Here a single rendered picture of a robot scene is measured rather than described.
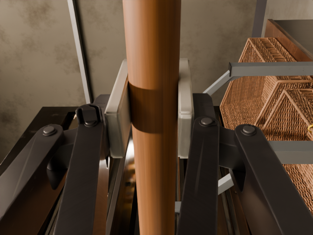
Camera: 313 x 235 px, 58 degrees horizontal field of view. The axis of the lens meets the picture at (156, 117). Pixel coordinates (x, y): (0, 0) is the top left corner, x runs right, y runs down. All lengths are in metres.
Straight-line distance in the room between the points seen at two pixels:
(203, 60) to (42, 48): 2.27
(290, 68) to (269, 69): 0.08
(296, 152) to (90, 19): 3.57
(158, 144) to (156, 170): 0.02
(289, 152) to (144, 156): 0.56
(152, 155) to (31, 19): 4.16
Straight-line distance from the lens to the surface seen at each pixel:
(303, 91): 1.25
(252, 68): 1.12
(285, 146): 0.73
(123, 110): 0.15
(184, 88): 0.16
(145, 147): 0.18
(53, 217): 1.38
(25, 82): 4.72
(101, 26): 4.02
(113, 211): 1.14
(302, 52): 1.47
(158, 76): 0.15
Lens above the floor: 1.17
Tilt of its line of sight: 3 degrees up
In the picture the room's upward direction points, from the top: 90 degrees counter-clockwise
